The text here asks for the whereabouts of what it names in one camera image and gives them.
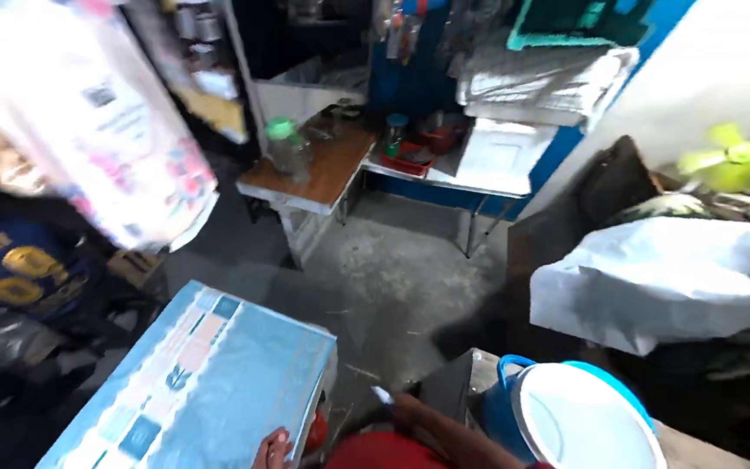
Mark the teal framed panel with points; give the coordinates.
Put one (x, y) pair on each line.
(560, 40)

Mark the person's right hand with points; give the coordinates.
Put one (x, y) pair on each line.
(408, 409)

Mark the red object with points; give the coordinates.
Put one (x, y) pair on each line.
(316, 434)

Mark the person's left fingers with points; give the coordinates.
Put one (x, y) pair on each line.
(278, 440)

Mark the person's body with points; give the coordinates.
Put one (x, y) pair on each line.
(381, 454)

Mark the yellow-green fan blades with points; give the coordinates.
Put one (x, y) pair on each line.
(745, 152)

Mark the white plastic sack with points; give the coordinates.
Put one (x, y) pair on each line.
(642, 273)

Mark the hanging packets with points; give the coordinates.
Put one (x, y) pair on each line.
(403, 32)

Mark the plastic-wrapped white bundle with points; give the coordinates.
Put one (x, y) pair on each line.
(538, 81)

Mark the small white-blue object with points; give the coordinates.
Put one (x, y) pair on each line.
(382, 395)

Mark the white floral plastic bag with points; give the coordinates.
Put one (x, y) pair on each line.
(127, 137)

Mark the white round lid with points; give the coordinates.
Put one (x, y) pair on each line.
(593, 417)

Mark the red plastic basket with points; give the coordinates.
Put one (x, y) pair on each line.
(407, 163)

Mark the table with brown top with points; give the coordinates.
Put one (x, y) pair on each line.
(333, 153)

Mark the clear jar with blue lid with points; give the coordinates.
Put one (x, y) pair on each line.
(395, 133)

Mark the person's right forearm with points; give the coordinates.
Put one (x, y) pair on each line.
(469, 443)

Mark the light blue patterned tablecloth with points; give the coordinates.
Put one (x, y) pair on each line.
(245, 384)

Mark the brown carton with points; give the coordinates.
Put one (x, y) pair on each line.
(134, 264)

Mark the red bowl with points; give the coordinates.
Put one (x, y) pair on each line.
(441, 137)

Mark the black plastic bag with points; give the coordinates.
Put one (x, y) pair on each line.
(4, 339)

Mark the clear jar with green lid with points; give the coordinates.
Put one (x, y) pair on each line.
(287, 146)

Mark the wooden bench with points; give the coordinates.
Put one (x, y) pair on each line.
(697, 452)

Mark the shelf with cups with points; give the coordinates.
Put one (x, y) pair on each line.
(204, 62)

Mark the white table with metal legs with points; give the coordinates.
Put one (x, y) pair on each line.
(479, 185)

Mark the navy garment with yellow print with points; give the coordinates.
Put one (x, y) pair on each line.
(23, 267)

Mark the white box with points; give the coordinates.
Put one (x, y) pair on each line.
(505, 150)

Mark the blue plastic bucket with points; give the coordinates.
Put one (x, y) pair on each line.
(500, 417)

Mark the person's left hand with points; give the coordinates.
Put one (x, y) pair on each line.
(272, 452)

